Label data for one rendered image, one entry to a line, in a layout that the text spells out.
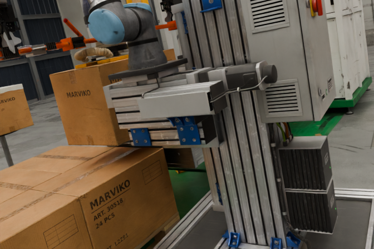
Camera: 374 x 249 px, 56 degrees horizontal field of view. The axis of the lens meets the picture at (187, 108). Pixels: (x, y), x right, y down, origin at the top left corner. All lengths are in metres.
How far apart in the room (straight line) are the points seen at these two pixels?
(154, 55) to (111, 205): 0.80
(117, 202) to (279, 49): 1.06
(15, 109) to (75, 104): 1.72
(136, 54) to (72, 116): 0.76
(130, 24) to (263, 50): 0.46
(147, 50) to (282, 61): 0.48
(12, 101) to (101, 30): 2.44
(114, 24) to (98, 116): 0.72
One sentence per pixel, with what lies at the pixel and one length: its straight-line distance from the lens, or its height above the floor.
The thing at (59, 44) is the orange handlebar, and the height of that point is 1.21.
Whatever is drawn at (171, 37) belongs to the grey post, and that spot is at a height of 1.18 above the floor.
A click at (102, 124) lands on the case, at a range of 1.79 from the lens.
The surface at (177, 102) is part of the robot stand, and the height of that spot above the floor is 0.92.
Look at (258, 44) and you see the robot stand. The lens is 1.24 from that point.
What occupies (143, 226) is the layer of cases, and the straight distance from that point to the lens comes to 1.96.
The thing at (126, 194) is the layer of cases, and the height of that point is 0.43.
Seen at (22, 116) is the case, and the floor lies 0.73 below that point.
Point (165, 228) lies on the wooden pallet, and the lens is 2.10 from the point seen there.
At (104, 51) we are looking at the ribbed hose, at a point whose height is 1.13.
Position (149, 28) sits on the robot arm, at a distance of 1.33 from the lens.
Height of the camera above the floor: 1.11
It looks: 11 degrees down
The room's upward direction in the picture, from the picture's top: 12 degrees counter-clockwise
